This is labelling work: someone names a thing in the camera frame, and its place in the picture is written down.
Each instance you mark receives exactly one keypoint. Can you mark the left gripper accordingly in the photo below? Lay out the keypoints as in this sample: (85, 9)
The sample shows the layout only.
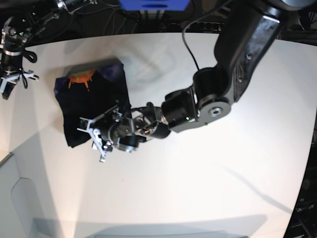
(100, 130)

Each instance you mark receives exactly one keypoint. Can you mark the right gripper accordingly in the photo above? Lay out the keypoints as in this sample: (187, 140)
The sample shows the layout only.
(9, 81)

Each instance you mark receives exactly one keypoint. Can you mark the black T-shirt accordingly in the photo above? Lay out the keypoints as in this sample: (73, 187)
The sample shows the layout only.
(88, 90)

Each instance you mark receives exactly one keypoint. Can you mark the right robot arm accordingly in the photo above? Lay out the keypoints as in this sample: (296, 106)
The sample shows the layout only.
(18, 31)

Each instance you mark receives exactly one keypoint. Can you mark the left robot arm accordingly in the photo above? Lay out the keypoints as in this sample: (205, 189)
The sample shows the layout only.
(249, 31)

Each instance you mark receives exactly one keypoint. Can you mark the blue box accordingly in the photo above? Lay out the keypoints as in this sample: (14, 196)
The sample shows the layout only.
(173, 5)

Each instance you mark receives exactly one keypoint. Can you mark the black power strip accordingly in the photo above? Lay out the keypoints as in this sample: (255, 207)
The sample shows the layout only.
(203, 27)

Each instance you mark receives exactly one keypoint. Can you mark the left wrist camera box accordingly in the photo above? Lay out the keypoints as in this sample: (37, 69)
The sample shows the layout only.
(83, 124)

